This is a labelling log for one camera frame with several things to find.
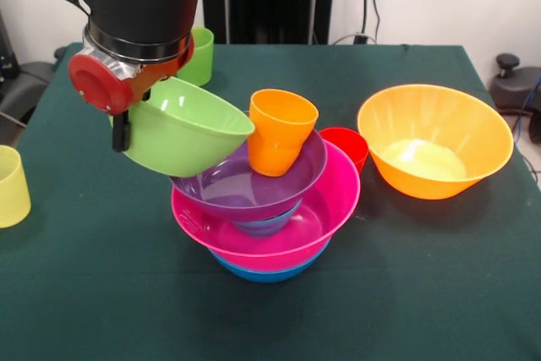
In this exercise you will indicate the large blue plastic bowl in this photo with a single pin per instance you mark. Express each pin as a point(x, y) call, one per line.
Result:
point(266, 276)

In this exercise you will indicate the green plastic cup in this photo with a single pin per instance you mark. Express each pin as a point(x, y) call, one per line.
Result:
point(200, 61)

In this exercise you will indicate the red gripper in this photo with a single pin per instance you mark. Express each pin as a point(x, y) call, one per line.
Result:
point(101, 86)

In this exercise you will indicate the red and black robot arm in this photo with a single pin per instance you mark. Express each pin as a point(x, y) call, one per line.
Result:
point(139, 6)

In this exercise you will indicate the orange plastic cup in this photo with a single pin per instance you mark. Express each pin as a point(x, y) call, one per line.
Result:
point(274, 132)

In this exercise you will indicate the dark green tablecloth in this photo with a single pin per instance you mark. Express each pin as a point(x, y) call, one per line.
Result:
point(380, 293)

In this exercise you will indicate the black wheeled base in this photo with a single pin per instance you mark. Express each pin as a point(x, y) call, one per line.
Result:
point(513, 86)

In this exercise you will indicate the red plastic cup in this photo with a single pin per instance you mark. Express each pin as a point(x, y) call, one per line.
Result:
point(348, 145)

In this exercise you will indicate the black equipment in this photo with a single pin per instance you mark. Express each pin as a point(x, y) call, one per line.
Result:
point(17, 86)

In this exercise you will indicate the large orange plastic bowl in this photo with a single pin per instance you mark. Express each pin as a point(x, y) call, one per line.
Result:
point(422, 124)

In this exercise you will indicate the green plastic bowl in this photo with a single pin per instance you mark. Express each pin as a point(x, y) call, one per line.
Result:
point(181, 137)

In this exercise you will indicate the pink plastic bowl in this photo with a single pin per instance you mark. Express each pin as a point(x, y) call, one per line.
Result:
point(334, 209)

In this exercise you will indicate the purple plastic bowl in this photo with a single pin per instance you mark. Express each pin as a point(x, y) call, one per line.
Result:
point(253, 192)

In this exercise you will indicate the yellow plastic cup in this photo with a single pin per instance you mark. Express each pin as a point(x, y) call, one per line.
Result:
point(12, 192)

